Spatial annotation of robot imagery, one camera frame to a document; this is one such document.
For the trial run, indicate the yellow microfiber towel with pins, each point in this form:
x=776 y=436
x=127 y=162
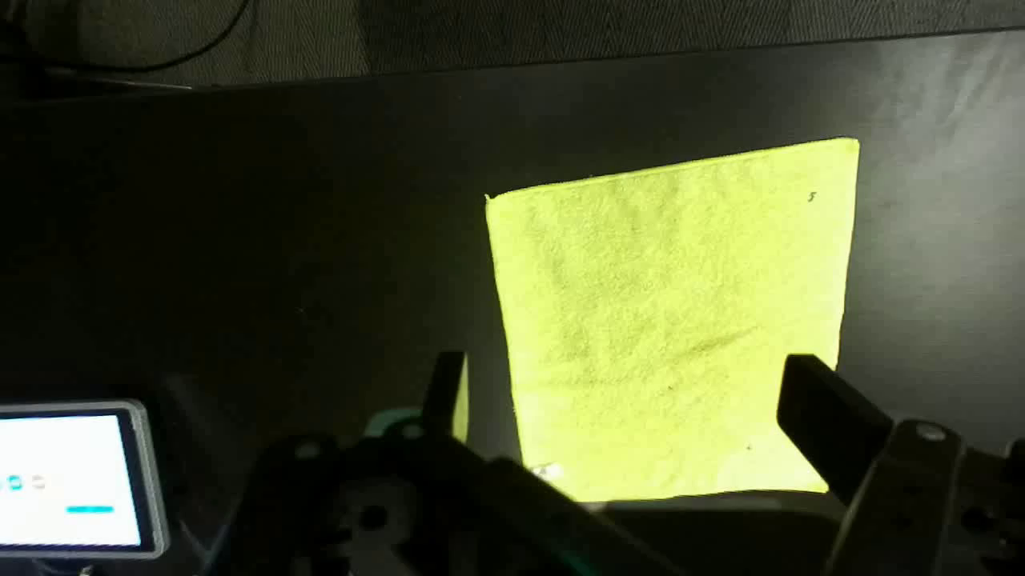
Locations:
x=649 y=318

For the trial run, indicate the white framed touchscreen tablet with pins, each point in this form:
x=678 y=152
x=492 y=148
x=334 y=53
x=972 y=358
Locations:
x=82 y=483

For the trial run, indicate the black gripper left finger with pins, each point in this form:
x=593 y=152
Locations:
x=447 y=398

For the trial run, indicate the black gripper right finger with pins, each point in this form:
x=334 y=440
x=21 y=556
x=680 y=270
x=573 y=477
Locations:
x=829 y=425

